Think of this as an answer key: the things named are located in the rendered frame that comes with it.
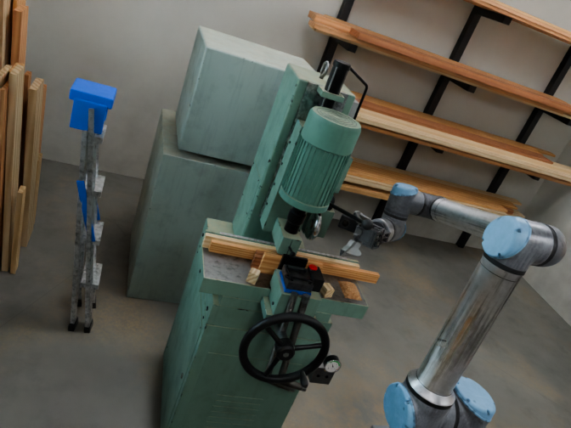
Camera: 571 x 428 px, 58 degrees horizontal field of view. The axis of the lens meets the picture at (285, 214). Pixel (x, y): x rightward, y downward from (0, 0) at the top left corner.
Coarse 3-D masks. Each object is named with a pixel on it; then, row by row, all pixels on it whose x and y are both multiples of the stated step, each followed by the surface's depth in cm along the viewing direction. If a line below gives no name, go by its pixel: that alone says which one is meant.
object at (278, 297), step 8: (272, 280) 171; (280, 280) 166; (272, 288) 169; (280, 288) 162; (272, 296) 167; (280, 296) 160; (288, 296) 161; (312, 296) 164; (272, 304) 165; (280, 304) 162; (296, 304) 163; (312, 304) 164; (272, 312) 164; (280, 312) 163; (296, 312) 164; (312, 312) 166
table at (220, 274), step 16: (208, 256) 174; (224, 256) 178; (208, 272) 167; (224, 272) 170; (240, 272) 173; (208, 288) 166; (224, 288) 167; (240, 288) 168; (256, 288) 169; (336, 288) 185; (320, 304) 177; (336, 304) 178; (352, 304) 180
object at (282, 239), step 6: (276, 222) 185; (282, 222) 183; (276, 228) 184; (282, 228) 179; (276, 234) 182; (282, 234) 176; (288, 234) 177; (294, 234) 179; (276, 240) 181; (282, 240) 175; (288, 240) 176; (294, 240) 176; (300, 240) 177; (276, 246) 179; (282, 246) 176; (288, 246) 177; (294, 246) 177; (282, 252) 178; (288, 252) 178
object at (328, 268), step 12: (216, 240) 177; (216, 252) 178; (228, 252) 179; (240, 252) 180; (252, 252) 180; (276, 252) 184; (324, 264) 188; (336, 264) 192; (348, 276) 193; (360, 276) 194; (372, 276) 195
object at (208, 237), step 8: (208, 240) 177; (224, 240) 178; (232, 240) 179; (240, 240) 181; (264, 248) 183; (272, 248) 184; (304, 256) 188; (312, 256) 188; (320, 256) 190; (344, 264) 192; (352, 264) 194
